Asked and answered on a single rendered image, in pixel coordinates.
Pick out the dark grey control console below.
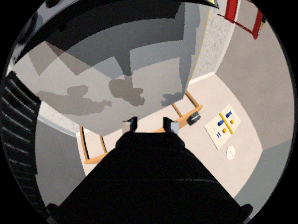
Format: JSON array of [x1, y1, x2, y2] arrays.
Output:
[[12, 0, 220, 65]]

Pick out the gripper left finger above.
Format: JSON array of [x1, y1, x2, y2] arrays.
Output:
[[122, 117, 138, 135]]

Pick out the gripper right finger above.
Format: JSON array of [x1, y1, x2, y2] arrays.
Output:
[[163, 117, 179, 135]]

